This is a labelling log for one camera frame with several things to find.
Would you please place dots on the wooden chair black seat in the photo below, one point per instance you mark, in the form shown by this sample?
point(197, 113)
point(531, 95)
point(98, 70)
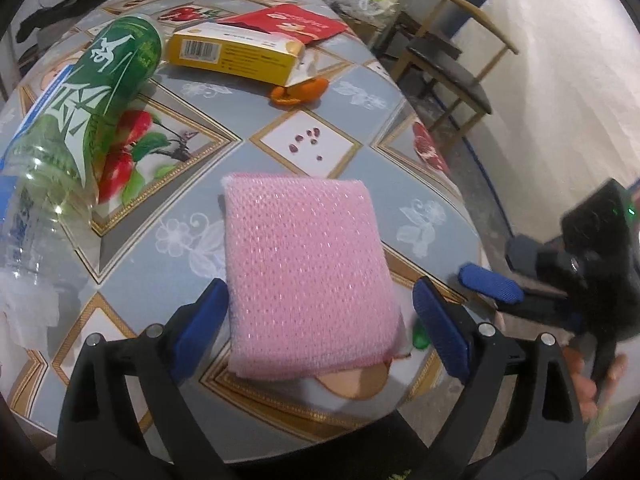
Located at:
point(450, 67)

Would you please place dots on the white plastic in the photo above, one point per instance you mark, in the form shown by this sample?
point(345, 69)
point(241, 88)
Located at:
point(25, 310)

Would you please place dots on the dark brown stool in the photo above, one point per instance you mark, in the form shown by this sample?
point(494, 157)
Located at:
point(407, 22)

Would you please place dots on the person's right hand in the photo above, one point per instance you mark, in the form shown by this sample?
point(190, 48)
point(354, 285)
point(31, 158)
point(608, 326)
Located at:
point(582, 390)

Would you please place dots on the black cloth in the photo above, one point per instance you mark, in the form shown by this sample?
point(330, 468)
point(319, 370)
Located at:
point(45, 15)

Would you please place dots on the pink sponge cloth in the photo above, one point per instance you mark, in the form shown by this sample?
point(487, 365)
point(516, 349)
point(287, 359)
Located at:
point(305, 270)

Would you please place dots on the orange peel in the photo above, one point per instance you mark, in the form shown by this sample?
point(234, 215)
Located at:
point(305, 90)

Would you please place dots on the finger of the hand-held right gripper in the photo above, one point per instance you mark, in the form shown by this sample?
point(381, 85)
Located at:
point(490, 282)
point(530, 260)

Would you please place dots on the blue label plastic bottle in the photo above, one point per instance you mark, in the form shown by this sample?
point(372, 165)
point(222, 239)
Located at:
point(20, 230)

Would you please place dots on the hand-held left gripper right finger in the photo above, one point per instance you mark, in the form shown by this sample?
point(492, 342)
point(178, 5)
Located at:
point(440, 330)

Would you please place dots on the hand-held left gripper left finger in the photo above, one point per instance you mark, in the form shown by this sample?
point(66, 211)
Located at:
point(197, 335)

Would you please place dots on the yellow cardboard box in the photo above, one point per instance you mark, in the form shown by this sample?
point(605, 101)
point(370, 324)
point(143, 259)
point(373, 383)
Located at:
point(235, 52)

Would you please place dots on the green label plastic bottle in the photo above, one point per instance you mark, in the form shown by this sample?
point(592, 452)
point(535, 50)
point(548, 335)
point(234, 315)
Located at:
point(115, 75)

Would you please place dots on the red packet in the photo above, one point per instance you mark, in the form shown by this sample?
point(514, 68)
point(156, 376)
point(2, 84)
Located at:
point(295, 22)

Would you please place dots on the table with fruit print cloth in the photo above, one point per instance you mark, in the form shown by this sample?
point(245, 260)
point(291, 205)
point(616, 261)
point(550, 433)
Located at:
point(165, 240)

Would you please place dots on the white mattress blue edge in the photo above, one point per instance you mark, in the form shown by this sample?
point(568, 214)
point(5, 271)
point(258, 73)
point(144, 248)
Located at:
point(560, 85)

